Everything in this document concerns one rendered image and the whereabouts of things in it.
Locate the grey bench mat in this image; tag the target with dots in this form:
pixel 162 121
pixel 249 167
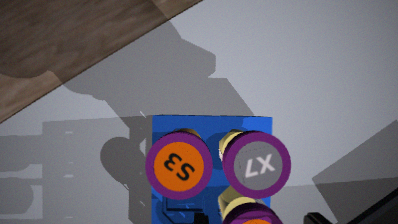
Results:
pixel 325 70

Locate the blue tube rack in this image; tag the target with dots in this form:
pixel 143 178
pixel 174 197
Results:
pixel 211 128

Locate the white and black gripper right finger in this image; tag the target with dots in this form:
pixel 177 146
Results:
pixel 315 218

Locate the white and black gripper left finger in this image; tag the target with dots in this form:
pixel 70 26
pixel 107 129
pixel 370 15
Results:
pixel 200 218

